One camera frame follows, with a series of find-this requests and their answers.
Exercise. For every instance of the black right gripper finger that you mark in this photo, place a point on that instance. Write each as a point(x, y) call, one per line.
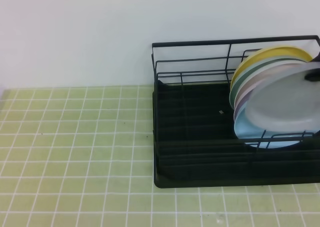
point(314, 74)

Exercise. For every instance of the grey round plate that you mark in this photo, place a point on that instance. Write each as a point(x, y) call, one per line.
point(286, 102)

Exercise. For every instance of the yellow plate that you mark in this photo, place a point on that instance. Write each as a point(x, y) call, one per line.
point(281, 50)

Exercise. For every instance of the beige pink plate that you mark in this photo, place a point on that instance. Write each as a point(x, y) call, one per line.
point(261, 74)

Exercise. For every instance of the lilac plate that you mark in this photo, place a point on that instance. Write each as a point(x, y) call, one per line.
point(242, 100)

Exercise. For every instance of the green plate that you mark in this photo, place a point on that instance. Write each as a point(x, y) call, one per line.
point(235, 85)

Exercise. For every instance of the light blue plate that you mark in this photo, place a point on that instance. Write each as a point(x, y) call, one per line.
point(244, 129)

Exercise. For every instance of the black drip tray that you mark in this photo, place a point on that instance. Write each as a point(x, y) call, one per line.
point(300, 166)

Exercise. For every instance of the black wire dish rack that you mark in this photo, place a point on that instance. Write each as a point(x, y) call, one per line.
point(192, 82)

